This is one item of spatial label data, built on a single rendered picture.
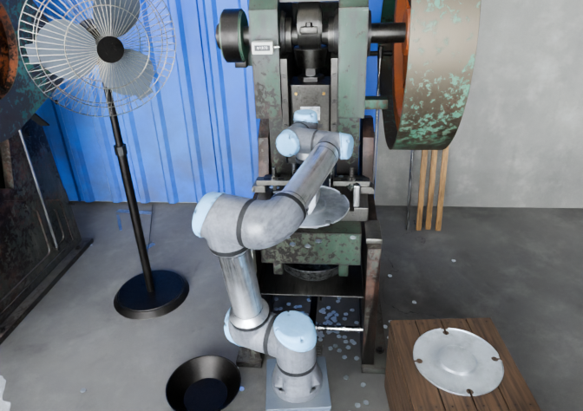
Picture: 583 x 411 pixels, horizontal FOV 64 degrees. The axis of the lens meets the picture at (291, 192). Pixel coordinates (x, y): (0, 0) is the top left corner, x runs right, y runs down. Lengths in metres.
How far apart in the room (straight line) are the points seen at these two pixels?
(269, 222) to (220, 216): 0.12
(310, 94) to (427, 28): 0.53
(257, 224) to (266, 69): 0.76
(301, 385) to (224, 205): 0.60
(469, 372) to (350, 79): 1.05
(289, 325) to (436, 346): 0.64
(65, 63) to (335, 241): 1.19
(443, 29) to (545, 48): 1.83
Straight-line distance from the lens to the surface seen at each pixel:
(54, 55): 1.98
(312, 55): 1.71
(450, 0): 1.39
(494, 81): 3.12
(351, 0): 1.63
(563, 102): 3.31
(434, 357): 1.75
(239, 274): 1.20
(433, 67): 1.38
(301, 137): 1.36
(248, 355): 2.17
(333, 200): 1.70
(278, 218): 1.05
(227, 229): 1.07
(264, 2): 1.65
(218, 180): 3.27
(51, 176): 2.95
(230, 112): 3.07
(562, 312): 2.67
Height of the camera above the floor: 1.59
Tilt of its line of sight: 27 degrees down
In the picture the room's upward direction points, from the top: 2 degrees counter-clockwise
